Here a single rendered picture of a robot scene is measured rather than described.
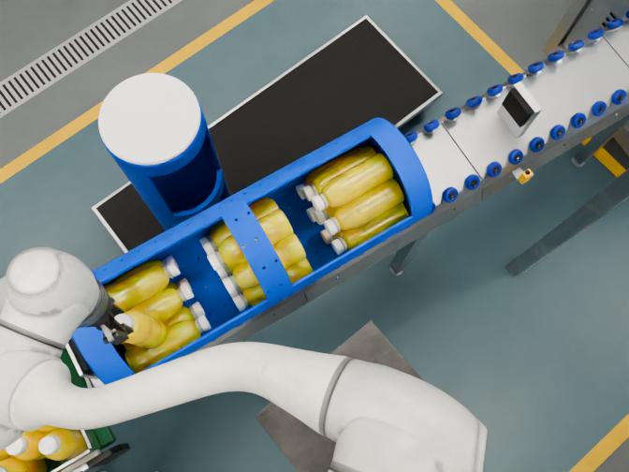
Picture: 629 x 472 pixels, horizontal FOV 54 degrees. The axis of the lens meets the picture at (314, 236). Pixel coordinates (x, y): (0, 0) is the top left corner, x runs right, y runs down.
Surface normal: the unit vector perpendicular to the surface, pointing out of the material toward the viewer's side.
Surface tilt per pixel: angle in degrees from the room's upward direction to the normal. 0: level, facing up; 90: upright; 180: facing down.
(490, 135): 0
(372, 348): 4
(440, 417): 26
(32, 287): 7
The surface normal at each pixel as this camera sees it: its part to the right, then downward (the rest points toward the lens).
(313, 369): -0.28, -0.72
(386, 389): -0.06, -0.77
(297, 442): -0.02, -0.36
